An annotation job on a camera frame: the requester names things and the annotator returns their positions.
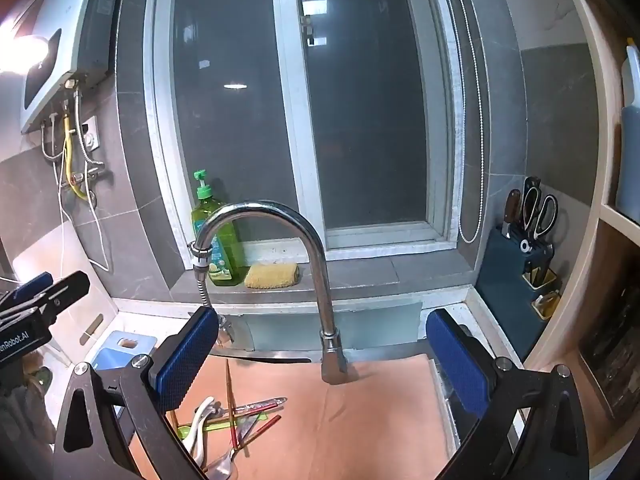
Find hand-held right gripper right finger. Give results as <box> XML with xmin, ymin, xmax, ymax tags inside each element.
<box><xmin>425</xmin><ymin>308</ymin><xmax>592</xmax><ymax>480</ymax></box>

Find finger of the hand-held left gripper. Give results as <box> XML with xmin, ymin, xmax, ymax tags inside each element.
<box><xmin>0</xmin><ymin>272</ymin><xmax>55</xmax><ymax>311</ymax></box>
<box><xmin>30</xmin><ymin>270</ymin><xmax>91</xmax><ymax>318</ymax></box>

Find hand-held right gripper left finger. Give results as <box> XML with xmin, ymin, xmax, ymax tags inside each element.
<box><xmin>52</xmin><ymin>305</ymin><xmax>221</xmax><ymax>480</ymax></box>

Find blue plastic drain basket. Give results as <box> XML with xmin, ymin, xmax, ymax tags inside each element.
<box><xmin>84</xmin><ymin>330</ymin><xmax>160</xmax><ymax>423</ymax></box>

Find green plastic spoon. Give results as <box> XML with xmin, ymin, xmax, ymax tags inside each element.
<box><xmin>176</xmin><ymin>414</ymin><xmax>282</xmax><ymax>438</ymax></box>

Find person's left forearm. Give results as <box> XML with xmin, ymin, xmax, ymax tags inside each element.
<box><xmin>0</xmin><ymin>360</ymin><xmax>57</xmax><ymax>461</ymax></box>

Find white cutting board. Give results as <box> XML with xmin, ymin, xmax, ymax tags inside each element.
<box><xmin>11</xmin><ymin>232</ymin><xmax>121</xmax><ymax>361</ymax></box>

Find blue knife block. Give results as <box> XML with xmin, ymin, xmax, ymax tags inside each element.
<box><xmin>475</xmin><ymin>225</ymin><xmax>563</xmax><ymax>361</ymax></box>

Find green dish soap bottle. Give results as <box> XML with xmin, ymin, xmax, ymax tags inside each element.
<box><xmin>190</xmin><ymin>169</ymin><xmax>240</xmax><ymax>288</ymax></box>

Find metal pipe valve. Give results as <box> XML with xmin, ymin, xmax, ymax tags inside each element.
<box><xmin>70</xmin><ymin>162</ymin><xmax>113</xmax><ymax>186</ymax></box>

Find yellow sponge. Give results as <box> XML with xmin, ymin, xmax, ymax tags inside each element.
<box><xmin>244</xmin><ymin>261</ymin><xmax>301</xmax><ymax>291</ymax></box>

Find frosted splash panel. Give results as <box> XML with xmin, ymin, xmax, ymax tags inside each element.
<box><xmin>240</xmin><ymin>302</ymin><xmax>423</xmax><ymax>353</ymax></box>

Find chrome kitchen faucet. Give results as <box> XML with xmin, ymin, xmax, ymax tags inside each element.
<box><xmin>186</xmin><ymin>200</ymin><xmax>349</xmax><ymax>386</ymax></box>

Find blue and white bottle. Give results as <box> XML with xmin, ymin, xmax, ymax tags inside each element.
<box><xmin>614</xmin><ymin>37</ymin><xmax>640</xmax><ymax>218</ymax></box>

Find white water heater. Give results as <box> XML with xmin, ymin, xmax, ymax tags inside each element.
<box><xmin>0</xmin><ymin>0</ymin><xmax>131</xmax><ymax>135</ymax></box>

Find beige wooden shelf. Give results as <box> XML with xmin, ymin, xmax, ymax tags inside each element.
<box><xmin>520</xmin><ymin>0</ymin><xmax>640</xmax><ymax>480</ymax></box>

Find white cable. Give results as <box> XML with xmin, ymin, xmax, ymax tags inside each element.
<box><xmin>52</xmin><ymin>125</ymin><xmax>113</xmax><ymax>281</ymax></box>

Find yellow gas hose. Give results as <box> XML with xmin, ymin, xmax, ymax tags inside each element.
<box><xmin>61</xmin><ymin>105</ymin><xmax>97</xmax><ymax>201</ymax></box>

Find braided steel hose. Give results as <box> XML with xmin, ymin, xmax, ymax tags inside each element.
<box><xmin>74</xmin><ymin>87</ymin><xmax>107</xmax><ymax>171</ymax></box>
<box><xmin>40</xmin><ymin>119</ymin><xmax>63</xmax><ymax>160</ymax></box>

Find white wall socket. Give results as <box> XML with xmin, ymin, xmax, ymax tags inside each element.
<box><xmin>80</xmin><ymin>116</ymin><xmax>103</xmax><ymax>152</ymax></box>

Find brown-handled knife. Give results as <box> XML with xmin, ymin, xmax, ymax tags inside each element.
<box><xmin>501</xmin><ymin>189</ymin><xmax>522</xmax><ymax>238</ymax></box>

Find black-handled scissors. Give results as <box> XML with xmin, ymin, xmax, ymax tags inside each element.
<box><xmin>520</xmin><ymin>185</ymin><xmax>559</xmax><ymax>253</ymax></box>

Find white window frame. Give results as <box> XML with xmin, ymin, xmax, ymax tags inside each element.
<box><xmin>142</xmin><ymin>0</ymin><xmax>463</xmax><ymax>261</ymax></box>

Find window handle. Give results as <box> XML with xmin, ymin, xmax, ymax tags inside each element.
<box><xmin>299</xmin><ymin>12</ymin><xmax>317</xmax><ymax>47</ymax></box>

